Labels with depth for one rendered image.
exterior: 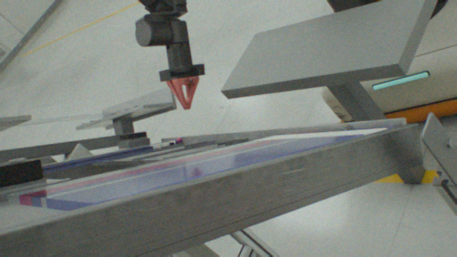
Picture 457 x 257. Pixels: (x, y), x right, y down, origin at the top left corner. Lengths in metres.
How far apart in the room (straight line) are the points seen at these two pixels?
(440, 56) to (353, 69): 0.48
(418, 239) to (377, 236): 0.14
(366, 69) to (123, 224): 0.85
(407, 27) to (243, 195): 0.79
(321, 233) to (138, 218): 1.40
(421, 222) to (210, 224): 1.20
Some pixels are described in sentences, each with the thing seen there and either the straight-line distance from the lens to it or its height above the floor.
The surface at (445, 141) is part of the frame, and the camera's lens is 0.83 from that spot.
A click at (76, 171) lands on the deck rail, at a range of 1.22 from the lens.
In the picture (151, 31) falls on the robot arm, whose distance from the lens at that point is 1.21.
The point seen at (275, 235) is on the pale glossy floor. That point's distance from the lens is 2.00.
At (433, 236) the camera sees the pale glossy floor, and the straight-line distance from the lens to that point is 1.65.
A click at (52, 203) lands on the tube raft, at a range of 0.60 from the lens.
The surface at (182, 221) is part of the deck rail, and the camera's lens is 0.53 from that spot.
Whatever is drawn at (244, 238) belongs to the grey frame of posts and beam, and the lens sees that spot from 1.53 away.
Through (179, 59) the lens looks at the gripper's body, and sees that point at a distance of 1.26.
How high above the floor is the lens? 1.28
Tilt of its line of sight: 29 degrees down
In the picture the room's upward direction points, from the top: 45 degrees counter-clockwise
